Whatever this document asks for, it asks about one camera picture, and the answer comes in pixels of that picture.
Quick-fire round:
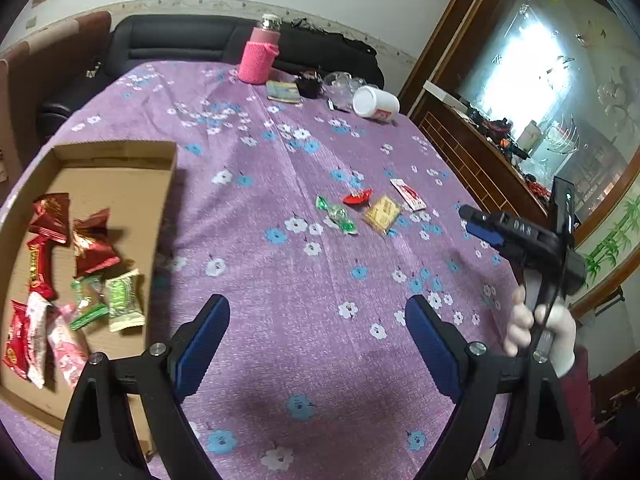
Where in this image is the white plastic jar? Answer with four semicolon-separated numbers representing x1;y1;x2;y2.
352;85;401;122

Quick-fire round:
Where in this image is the cardboard box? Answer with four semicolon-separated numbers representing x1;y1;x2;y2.
0;141;179;456

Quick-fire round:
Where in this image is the white red sachet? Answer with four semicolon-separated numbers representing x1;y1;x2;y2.
390;178;427;212

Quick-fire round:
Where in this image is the wooden glass cabinet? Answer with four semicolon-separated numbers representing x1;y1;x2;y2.
397;0;640;311

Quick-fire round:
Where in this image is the small green candy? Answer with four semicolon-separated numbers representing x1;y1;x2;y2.
315;195;359;236

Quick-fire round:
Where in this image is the red snack packet black label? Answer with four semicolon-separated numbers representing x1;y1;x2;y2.
26;234;55;301

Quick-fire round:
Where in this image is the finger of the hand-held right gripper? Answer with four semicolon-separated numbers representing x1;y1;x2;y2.
459;205;503;227
465;220;507;249

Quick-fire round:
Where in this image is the black sofa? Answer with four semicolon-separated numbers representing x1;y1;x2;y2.
40;15;386;122

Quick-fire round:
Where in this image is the pink cartoon snack packet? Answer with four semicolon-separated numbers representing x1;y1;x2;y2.
47;305;90;392

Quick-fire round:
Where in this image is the black bag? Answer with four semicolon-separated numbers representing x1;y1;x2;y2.
290;17;378;61

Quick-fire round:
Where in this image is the person's right forearm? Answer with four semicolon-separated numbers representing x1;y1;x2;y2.
557;346;611;461

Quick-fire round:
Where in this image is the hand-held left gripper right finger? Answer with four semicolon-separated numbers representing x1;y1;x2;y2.
405;294;583;480

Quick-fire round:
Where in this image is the yellow cracker packet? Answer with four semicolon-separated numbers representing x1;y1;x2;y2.
363;196;402;235

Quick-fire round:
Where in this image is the dark red foil snack packet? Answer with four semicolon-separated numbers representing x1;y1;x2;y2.
71;207;122;279
27;192;71;246

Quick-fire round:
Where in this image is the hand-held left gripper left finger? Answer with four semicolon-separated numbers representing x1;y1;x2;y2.
55;294;231;480

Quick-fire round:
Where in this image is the small black pouch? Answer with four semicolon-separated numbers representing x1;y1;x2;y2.
295;72;326;99

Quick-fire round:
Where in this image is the red-brown chair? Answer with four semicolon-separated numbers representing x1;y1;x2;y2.
0;10;113;181

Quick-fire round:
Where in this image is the white box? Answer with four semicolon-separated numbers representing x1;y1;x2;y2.
424;80;463;109

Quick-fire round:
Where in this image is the purple floral tablecloth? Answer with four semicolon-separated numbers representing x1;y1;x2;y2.
0;60;531;480

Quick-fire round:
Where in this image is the pink knit-sleeved thermos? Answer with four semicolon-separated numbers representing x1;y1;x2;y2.
237;13;282;85

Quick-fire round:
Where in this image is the small green booklet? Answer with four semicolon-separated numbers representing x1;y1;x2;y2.
265;80;302;106

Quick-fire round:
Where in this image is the white red print snack packet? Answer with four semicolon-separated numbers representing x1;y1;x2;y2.
25;291;56;390

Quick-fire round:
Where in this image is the red snack packet yellow emblem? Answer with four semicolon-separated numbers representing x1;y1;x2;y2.
1;300;34;381

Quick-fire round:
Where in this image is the green white snack packet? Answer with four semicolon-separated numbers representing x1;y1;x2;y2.
104;268;146;333

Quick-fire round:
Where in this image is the person's right hand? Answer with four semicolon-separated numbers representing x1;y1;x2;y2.
502;285;576;378

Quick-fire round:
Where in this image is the clear green-edged snack packet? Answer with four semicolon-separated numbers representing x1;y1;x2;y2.
69;276;110;332

